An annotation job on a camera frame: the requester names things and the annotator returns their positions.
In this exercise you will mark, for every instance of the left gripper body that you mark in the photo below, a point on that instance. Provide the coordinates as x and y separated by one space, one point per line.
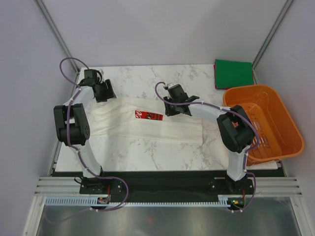
104 94

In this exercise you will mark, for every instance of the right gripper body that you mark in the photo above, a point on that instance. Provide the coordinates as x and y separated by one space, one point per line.
172 109

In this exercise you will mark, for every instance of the white coca-cola t-shirt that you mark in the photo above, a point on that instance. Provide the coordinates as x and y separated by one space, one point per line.
142 119

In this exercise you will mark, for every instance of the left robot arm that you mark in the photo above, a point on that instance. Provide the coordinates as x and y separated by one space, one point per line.
72 125

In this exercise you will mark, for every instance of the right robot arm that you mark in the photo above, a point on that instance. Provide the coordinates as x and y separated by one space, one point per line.
236 130

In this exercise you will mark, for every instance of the folded red t-shirt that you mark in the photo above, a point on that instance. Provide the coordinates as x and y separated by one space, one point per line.
215 83

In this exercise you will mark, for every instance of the folded green t-shirt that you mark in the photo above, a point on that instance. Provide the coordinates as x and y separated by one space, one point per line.
230 74

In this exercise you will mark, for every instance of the orange plastic basket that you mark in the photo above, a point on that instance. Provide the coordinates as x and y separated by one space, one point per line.
279 136

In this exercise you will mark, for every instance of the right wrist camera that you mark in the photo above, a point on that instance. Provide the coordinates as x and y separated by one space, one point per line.
176 93

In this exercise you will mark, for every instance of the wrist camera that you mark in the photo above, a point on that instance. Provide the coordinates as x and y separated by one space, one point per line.
176 93
92 74

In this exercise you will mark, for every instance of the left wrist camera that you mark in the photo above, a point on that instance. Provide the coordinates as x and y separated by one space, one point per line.
92 74

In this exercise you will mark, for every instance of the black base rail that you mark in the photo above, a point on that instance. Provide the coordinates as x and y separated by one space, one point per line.
166 186

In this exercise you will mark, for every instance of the left aluminium frame post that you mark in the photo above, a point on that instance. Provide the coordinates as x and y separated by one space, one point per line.
53 27

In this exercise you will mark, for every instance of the aluminium frame post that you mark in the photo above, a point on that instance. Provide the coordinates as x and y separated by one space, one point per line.
272 32
53 27

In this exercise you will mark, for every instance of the white slotted cable duct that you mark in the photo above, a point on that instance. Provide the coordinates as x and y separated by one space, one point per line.
98 202

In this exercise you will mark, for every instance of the right aluminium frame post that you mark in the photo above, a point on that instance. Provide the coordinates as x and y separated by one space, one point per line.
272 32

